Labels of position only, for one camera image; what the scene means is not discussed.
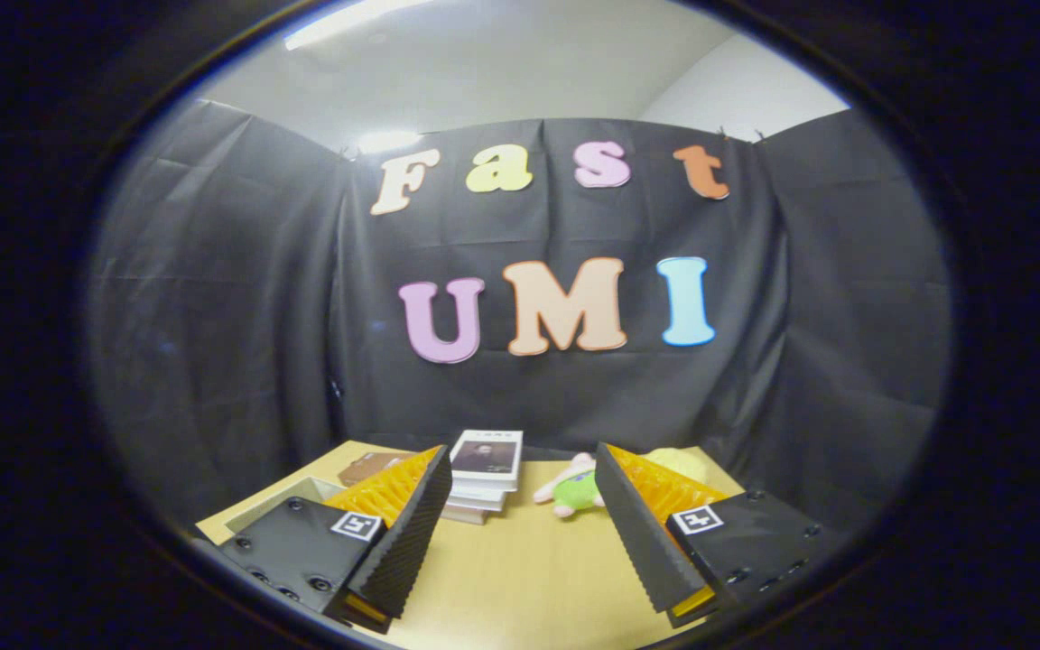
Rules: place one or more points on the green and pink plush toy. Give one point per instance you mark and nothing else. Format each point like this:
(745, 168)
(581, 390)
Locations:
(574, 492)

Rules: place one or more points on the grey fabric storage box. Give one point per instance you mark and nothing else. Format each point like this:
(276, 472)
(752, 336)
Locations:
(303, 492)

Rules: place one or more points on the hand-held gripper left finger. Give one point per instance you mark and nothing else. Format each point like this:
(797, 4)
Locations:
(407, 542)

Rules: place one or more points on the white plain book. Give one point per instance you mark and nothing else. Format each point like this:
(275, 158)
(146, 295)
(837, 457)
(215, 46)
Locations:
(477, 500)

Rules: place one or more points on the yellow plush toy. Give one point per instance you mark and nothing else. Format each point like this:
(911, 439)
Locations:
(678, 462)

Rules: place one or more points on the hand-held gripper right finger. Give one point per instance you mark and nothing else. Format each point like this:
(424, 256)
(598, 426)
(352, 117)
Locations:
(637, 537)

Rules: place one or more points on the brown cover book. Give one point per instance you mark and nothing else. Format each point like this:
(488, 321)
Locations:
(371, 467)

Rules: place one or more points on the beige thick book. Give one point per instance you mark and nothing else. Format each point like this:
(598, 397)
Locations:
(466, 515)

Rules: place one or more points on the ceiling light panel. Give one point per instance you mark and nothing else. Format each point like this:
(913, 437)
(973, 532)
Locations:
(348, 23)

